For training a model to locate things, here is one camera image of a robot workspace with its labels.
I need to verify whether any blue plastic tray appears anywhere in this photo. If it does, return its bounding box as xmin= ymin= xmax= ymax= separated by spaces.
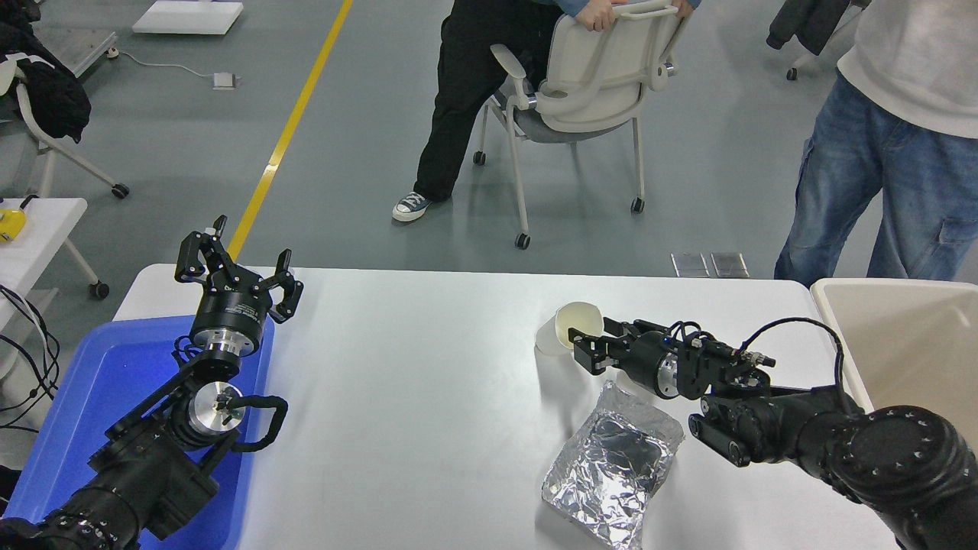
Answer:
xmin=4 ymin=315 xmax=276 ymax=550

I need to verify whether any white side table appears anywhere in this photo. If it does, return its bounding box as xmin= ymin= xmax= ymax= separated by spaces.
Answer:
xmin=0 ymin=197 xmax=110 ymax=337

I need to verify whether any black jacket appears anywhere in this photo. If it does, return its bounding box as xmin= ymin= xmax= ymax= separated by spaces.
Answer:
xmin=766 ymin=0 xmax=850 ymax=56
xmin=0 ymin=0 xmax=92 ymax=144

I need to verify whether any person's right hand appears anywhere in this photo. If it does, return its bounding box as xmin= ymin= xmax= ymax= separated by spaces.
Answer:
xmin=575 ymin=0 xmax=617 ymax=33

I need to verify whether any white wheeled chair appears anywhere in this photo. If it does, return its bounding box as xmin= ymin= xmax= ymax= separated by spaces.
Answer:
xmin=0 ymin=53 xmax=131 ymax=201

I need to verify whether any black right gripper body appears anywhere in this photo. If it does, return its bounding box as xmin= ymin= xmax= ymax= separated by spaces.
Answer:
xmin=617 ymin=330 xmax=673 ymax=398

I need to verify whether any white chair with grey seat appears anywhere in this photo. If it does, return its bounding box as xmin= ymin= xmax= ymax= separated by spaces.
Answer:
xmin=785 ymin=8 xmax=860 ymax=82

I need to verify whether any large pale bin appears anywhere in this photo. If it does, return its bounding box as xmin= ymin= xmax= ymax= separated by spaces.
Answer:
xmin=810 ymin=277 xmax=978 ymax=436

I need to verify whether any white paper cup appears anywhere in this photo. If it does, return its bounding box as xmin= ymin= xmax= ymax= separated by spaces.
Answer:
xmin=535 ymin=302 xmax=606 ymax=358

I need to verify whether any person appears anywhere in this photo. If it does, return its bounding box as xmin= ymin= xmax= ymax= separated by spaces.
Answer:
xmin=392 ymin=0 xmax=702 ymax=223
xmin=774 ymin=0 xmax=978 ymax=287

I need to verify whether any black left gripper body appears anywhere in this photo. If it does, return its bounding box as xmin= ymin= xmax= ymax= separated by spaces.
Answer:
xmin=191 ymin=283 xmax=275 ymax=343

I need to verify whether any white flat platform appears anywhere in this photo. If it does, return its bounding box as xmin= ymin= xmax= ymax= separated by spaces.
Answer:
xmin=131 ymin=0 xmax=245 ymax=36

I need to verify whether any white office chair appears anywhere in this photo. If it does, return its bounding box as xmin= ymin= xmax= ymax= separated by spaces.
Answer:
xmin=472 ymin=0 xmax=692 ymax=251

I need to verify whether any silver foil tray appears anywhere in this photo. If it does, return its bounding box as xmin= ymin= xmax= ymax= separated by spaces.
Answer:
xmin=541 ymin=380 xmax=686 ymax=550

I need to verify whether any black cable bundle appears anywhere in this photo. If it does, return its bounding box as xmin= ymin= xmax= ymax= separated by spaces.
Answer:
xmin=0 ymin=284 xmax=60 ymax=436

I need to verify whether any grey metal floor platform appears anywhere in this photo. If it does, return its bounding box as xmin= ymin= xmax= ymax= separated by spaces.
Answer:
xmin=31 ymin=29 xmax=119 ymax=77

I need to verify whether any white floor socket with cable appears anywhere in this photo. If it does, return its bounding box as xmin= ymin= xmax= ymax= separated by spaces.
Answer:
xmin=107 ymin=47 xmax=238 ymax=91

